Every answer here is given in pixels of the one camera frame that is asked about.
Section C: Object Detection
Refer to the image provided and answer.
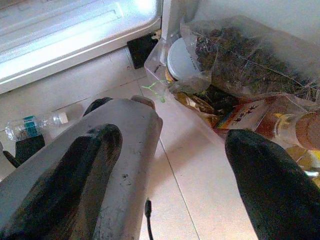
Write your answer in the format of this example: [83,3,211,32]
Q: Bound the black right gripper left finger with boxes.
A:
[4,123,124,240]

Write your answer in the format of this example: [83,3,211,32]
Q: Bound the clear plastic storage box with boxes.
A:
[143,37,320,181]

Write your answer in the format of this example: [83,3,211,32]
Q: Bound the black fridge foot block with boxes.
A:
[126,34,158,70]

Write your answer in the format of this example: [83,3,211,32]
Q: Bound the glass jar with brown lid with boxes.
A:
[273,111,320,152]

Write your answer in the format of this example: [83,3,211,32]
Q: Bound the clear plastic water bottle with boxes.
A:
[4,111,69,141]

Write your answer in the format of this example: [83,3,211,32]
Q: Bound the black cable with plug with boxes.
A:
[144,197,155,240]

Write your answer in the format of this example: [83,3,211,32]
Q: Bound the white-lidded jar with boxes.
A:
[164,38,201,83]

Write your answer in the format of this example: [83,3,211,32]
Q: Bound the green plant sprig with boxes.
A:
[141,79,168,104]

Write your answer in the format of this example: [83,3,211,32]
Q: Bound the white fridge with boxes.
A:
[0,0,201,95]

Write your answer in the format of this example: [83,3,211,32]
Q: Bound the clear bag of dried herbs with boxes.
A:
[167,15,320,102]

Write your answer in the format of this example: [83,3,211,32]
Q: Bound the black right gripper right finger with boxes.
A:
[224,129,320,240]

